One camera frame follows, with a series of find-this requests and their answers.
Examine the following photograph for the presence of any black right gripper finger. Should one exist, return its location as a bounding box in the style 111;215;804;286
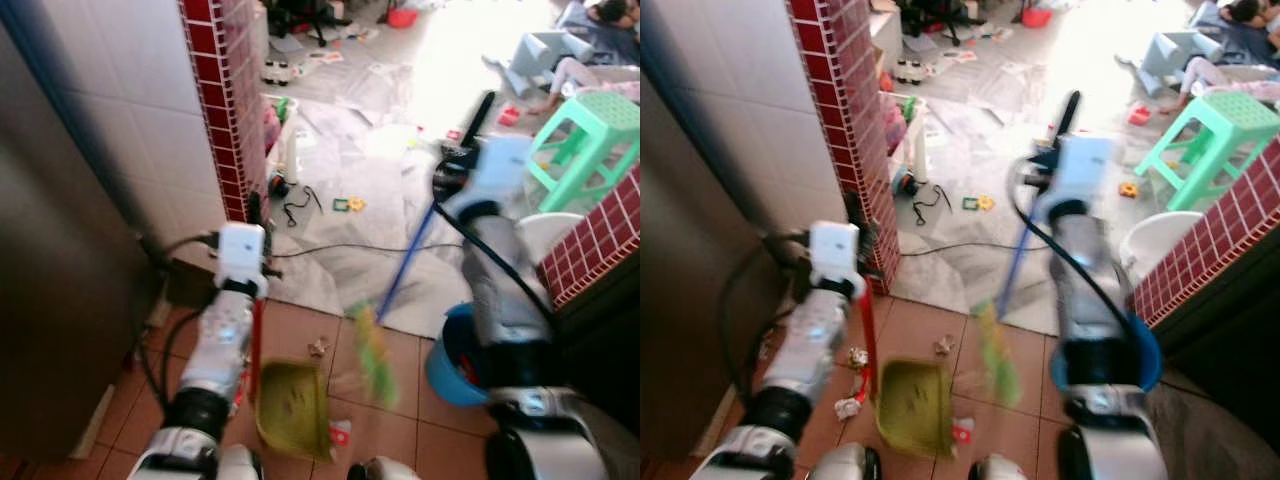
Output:
1054;89;1084;143
463;89;499;147

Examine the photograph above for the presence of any blue-handled green broom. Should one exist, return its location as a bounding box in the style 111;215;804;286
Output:
343;198;443;409
973;222;1039;409

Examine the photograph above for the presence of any green dustpan with red handle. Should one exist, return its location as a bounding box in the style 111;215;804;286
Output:
862;292;958;463
250;296;335;464

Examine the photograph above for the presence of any person lying on floor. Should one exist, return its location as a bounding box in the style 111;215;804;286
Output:
1165;0;1280;109
528;0;641;115

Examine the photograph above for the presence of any white container with green top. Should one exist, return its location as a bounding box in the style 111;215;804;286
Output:
893;94;932;187
266;94;302;187

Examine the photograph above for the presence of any light blue plastic stool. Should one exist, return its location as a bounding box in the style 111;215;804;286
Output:
484;30;595;98
1116;30;1219;97

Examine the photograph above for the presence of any green plastic stool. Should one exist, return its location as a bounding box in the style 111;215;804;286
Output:
1134;89;1280;213
524;89;641;217

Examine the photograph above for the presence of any white plastic basin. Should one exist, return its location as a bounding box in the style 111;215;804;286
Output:
518;211;587;267
1117;210;1207;289

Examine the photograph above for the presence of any red tiled counter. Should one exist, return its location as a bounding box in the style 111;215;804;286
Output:
1130;138;1280;329
534;168;641;313

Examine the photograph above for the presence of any grey metal cabinet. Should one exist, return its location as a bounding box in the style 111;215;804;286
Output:
640;50;776;463
0;18;166;465

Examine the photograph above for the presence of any blue plastic bucket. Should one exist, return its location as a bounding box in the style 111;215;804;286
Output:
424;302;493;408

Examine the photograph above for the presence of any short coiled black cable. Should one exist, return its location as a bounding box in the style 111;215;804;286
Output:
282;184;324;227
911;184;954;227

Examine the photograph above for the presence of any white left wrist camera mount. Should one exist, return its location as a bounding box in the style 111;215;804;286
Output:
807;220;867;293
214;222;270;297

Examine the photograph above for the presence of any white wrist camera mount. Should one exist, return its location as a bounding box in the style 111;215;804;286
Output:
1048;134;1118;217
214;222;270;297
466;134;537;219
807;220;867;293

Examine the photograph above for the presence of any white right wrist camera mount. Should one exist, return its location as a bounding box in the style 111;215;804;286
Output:
466;134;537;219
1048;134;1118;217

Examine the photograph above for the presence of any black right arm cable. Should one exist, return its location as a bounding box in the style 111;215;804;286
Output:
1007;154;1143;336
434;172;559;336

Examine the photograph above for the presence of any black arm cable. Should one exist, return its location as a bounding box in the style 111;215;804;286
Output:
719;230;813;403
434;172;559;336
1007;154;1143;336
133;231;219;413

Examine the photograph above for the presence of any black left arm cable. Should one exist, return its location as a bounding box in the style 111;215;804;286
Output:
719;230;813;403
133;231;219;413

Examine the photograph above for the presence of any long black floor cable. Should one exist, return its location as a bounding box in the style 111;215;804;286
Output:
268;241;467;260
898;239;1023;258

